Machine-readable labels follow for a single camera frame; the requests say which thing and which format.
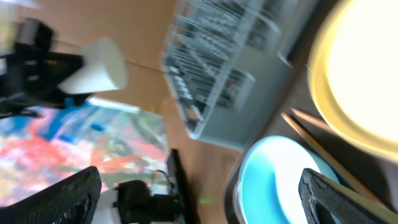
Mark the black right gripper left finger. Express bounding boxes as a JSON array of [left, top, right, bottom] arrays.
[[1, 166, 102, 224]]

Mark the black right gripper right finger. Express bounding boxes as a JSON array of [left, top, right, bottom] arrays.
[[298, 168, 397, 224]]

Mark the light blue bowl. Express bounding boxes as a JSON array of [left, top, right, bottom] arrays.
[[238, 136, 339, 224]]

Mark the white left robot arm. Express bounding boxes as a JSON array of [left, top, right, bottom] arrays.
[[1, 18, 128, 119]]

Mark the grey plastic dishwasher rack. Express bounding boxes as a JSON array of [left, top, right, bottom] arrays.
[[161, 0, 323, 151]]

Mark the lower wooden chopstick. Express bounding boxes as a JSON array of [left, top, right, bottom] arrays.
[[280, 112, 389, 209]]

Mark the wooden chopstick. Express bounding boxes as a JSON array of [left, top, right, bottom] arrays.
[[280, 112, 389, 209], [291, 108, 337, 136]]

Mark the dark brown serving tray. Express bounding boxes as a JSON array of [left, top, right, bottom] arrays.
[[223, 0, 398, 224]]

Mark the upper wooden chopstick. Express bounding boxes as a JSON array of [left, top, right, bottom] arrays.
[[291, 108, 337, 136]]

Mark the colourful floor mat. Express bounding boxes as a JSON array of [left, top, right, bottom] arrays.
[[1, 98, 169, 206]]

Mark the yellow round plate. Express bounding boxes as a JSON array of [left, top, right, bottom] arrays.
[[308, 0, 397, 162]]

